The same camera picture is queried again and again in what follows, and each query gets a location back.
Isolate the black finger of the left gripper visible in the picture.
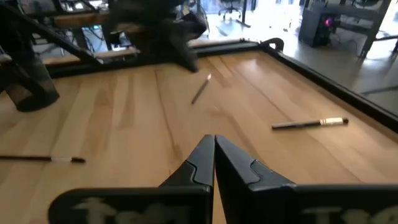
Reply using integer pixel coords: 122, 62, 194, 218
169, 30, 200, 74

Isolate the dark mesh brush cup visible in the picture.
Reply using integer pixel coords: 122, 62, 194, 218
2, 54, 60, 113

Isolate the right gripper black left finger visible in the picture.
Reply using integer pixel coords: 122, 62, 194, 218
48, 134, 215, 224

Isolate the black office chair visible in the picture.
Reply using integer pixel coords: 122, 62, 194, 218
217, 0, 243, 21

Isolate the black metal table frame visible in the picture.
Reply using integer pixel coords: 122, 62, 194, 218
0, 2, 398, 125

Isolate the black pen at left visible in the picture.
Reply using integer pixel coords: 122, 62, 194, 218
0, 154, 87, 164

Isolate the wooden workbench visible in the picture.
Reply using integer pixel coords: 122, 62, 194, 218
52, 11, 110, 30

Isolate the black cabinet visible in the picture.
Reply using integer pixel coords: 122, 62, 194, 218
297, 1, 343, 48

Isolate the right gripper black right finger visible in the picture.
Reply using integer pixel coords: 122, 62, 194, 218
215, 134, 398, 224

